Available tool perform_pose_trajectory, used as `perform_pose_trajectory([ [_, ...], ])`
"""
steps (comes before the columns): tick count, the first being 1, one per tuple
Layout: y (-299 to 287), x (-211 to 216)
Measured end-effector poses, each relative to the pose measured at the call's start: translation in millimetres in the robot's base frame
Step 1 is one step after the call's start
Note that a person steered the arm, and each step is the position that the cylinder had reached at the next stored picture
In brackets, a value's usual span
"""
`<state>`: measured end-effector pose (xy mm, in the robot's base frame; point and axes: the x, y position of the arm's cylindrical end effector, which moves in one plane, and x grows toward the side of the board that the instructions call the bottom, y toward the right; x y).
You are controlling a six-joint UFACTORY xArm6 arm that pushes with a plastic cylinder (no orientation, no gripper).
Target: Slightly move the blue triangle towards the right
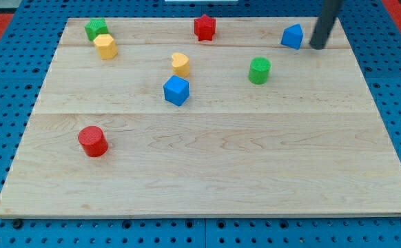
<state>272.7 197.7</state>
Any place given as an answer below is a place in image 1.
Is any red cylinder block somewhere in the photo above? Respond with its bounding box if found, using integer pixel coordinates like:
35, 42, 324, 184
78, 126, 109, 157

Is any green star block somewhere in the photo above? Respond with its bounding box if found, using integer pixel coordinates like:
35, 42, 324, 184
84, 18, 109, 41

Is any yellow hexagon block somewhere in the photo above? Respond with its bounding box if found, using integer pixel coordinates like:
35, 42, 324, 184
93, 34, 118, 60

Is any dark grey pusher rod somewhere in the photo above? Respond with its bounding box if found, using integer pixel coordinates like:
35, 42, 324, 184
309, 0, 344, 50

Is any blue triangle block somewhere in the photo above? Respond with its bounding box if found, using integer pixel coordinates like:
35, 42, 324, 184
280, 23, 303, 50

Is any yellow heart block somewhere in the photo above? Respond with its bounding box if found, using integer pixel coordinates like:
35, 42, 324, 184
172, 52, 190, 78

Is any blue cube block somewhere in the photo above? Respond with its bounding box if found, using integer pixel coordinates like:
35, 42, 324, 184
163, 75, 189, 106

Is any wooden board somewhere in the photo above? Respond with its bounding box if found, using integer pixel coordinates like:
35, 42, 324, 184
0, 17, 401, 219

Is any green cylinder block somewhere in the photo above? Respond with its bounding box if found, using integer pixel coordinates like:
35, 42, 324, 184
248, 57, 271, 85

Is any red star block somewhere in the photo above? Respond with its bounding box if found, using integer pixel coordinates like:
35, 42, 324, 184
194, 14, 216, 41

